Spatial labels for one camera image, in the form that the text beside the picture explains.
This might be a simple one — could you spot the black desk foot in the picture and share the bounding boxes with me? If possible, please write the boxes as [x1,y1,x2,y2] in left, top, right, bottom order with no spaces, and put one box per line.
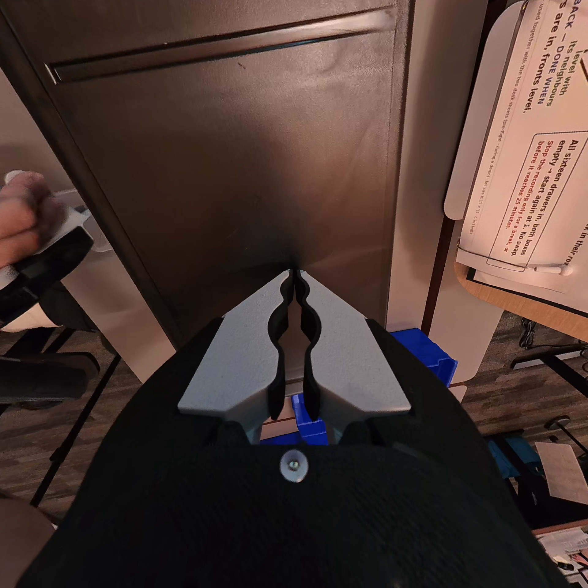
[510,344,588,374]

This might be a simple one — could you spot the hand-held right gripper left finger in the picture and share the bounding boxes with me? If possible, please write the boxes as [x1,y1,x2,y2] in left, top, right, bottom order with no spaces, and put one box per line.
[178,269,295,445]

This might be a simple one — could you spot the grey flat board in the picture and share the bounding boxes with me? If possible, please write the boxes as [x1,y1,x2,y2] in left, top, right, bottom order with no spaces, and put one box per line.
[534,441,585,498]

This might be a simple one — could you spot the teal cloth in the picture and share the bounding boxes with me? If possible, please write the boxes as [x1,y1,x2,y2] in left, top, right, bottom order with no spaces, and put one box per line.
[486,433,544,479]

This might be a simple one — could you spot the black drawer cabinet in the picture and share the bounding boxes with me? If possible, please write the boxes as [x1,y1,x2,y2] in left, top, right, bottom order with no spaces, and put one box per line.
[0,0,416,396]

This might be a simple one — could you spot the person's left hand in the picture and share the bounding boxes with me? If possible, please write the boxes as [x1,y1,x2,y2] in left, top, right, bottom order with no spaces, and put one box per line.
[0,171,68,273]

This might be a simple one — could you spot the white sheet holder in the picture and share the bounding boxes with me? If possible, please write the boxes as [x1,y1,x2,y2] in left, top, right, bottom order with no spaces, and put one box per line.
[442,0,529,222]

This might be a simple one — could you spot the black office chair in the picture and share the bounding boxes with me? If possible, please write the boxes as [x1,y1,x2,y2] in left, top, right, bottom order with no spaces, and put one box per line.
[0,317,101,410]

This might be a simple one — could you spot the printed instruction sheet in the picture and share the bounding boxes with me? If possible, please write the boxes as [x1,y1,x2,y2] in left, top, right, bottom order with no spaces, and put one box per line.
[457,0,588,295]

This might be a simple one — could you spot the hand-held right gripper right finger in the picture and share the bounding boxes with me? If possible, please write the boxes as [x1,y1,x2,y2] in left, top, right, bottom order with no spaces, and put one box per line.
[295,270,411,445]

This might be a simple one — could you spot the pile of printed papers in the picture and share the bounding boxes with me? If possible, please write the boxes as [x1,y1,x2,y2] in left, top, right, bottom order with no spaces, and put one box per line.
[532,521,588,588]

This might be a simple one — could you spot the wooden board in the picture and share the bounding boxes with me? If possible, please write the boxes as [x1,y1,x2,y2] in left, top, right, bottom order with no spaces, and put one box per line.
[454,259,588,344]

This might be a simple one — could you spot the black stand legs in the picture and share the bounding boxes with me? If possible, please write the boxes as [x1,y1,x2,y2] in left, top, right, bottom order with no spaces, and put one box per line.
[30,351,122,508]

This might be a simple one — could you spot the blue bin with white label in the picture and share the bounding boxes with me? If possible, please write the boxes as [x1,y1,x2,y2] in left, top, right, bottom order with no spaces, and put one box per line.
[390,327,459,387]

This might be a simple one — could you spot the blue storage bin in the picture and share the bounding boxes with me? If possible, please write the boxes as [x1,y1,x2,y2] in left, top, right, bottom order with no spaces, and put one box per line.
[259,394,330,447]

